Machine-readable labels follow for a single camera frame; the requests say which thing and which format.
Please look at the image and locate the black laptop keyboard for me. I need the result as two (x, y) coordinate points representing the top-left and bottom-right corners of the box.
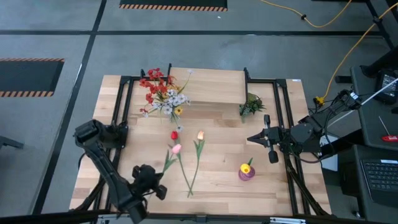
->
(360, 158), (398, 208)

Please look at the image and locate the grey chair base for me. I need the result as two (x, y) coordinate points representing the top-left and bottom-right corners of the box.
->
(0, 136), (25, 151)

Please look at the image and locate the white cable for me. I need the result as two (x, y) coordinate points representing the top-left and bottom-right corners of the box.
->
(326, 77), (398, 129)

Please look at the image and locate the red artificial tulip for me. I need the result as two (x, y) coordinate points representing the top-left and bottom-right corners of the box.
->
(169, 130), (193, 197)

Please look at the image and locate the yellow cable with plug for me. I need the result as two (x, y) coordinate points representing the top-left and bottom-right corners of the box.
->
(313, 1), (398, 106)

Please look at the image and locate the black metal table frame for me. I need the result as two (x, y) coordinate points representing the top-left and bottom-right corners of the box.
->
(70, 68), (332, 217)

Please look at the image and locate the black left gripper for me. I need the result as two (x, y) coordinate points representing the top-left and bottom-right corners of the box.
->
(132, 164), (168, 201)

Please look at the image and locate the black equipment stand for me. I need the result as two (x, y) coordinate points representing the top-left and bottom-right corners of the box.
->
(360, 0), (398, 78)

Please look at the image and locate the wooden shelf with black legs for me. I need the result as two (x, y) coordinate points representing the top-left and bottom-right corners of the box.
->
(167, 63), (251, 108)

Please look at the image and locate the dark grey desk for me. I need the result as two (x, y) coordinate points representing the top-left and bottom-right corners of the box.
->
(350, 64), (398, 152)

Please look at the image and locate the yellow artificial tulip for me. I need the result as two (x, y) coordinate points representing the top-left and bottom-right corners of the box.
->
(239, 157), (254, 175)

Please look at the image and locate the red handled screwdriver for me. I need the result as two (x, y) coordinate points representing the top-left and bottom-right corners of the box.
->
(377, 115), (398, 143)

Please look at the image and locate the small potted succulent plant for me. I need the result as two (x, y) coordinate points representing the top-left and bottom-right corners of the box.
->
(238, 93), (267, 122)

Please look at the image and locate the red artificial flower bunch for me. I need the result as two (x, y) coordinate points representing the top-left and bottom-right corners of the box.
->
(139, 67), (175, 116)

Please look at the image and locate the yellow artificial flower bunch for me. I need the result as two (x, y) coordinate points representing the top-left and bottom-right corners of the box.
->
(173, 85), (184, 116)

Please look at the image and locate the yellow extension cable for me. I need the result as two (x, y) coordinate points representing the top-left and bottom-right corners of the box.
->
(259, 0), (354, 29)

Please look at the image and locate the pink ribbed glass vase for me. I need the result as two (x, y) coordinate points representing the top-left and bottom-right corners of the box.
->
(238, 164), (256, 182)

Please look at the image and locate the black hazard striped floor mat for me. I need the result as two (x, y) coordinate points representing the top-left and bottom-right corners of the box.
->
(119, 0), (228, 12)
(0, 58), (65, 98)

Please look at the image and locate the peach artificial tulip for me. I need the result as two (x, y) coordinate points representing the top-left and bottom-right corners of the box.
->
(187, 130), (206, 198)

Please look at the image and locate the white artificial flower bunch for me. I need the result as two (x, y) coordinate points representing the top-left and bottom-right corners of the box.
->
(141, 68), (193, 133)

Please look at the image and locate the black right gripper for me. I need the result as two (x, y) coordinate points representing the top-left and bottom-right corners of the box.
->
(247, 114), (293, 164)

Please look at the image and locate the pink artificial tulip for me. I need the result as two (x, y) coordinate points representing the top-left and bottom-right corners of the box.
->
(154, 143), (183, 194)

